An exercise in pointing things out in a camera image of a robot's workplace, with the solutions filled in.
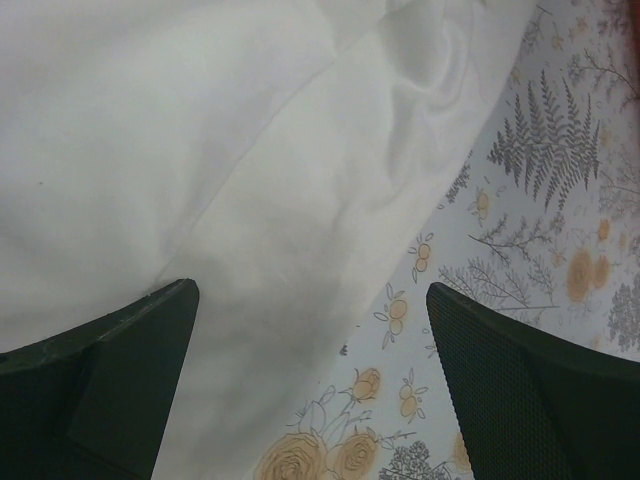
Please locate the white t shirt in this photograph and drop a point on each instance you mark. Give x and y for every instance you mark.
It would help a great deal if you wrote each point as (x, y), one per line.
(281, 154)

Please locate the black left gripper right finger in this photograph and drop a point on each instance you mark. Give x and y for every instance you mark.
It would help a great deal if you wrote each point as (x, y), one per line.
(531, 405)

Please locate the floral table mat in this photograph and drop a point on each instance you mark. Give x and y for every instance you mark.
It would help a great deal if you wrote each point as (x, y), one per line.
(541, 224)

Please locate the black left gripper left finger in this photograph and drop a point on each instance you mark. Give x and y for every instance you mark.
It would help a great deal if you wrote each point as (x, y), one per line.
(93, 402)

